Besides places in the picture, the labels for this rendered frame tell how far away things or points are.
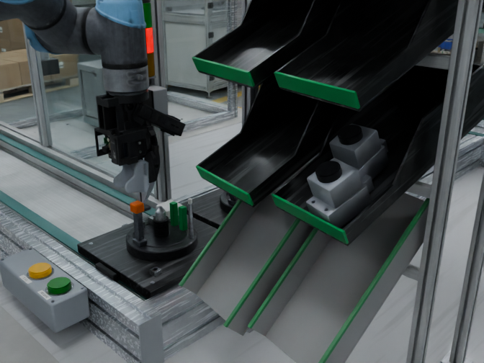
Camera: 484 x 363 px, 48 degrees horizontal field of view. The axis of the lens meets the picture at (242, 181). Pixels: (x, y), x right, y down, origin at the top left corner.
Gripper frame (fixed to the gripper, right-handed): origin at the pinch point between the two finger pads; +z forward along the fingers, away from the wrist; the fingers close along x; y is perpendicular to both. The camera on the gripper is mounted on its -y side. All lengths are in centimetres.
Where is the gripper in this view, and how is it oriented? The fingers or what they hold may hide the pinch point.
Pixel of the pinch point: (145, 194)
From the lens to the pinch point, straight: 103.2
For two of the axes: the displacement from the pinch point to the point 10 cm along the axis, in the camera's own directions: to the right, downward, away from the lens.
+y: -7.0, 2.7, -6.6
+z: 0.0, 9.2, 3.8
